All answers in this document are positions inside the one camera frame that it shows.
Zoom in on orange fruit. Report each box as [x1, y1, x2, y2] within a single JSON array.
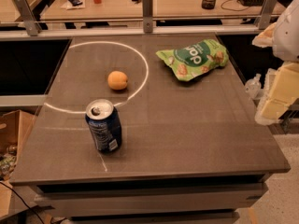
[[107, 71, 128, 91]]

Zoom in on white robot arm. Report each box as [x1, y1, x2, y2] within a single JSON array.
[[257, 0, 299, 119]]

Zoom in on green snack bag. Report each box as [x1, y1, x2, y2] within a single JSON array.
[[156, 39, 229, 82]]

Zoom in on black mesh cup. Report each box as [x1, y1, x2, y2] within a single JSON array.
[[202, 0, 217, 9]]

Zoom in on grey table drawer unit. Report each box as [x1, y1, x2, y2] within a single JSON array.
[[29, 171, 271, 224]]

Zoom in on blue soda can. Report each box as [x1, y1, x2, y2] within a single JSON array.
[[85, 99, 121, 153]]

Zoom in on cardboard box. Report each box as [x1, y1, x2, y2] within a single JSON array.
[[0, 110, 35, 220]]

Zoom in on right metal rail bracket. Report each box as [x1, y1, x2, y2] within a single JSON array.
[[254, 0, 278, 30]]

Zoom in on metal rail bracket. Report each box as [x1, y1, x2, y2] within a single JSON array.
[[142, 0, 153, 33], [254, 0, 278, 30], [13, 0, 41, 36]]

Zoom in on black cable on desk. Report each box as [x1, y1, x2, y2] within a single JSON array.
[[220, 0, 250, 12]]

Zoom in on middle metal rail bracket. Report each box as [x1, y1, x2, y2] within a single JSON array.
[[142, 0, 153, 33]]

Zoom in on left metal rail bracket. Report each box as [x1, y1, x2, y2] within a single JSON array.
[[13, 0, 41, 36]]

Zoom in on black floor cable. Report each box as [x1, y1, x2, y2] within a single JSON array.
[[0, 180, 46, 224]]

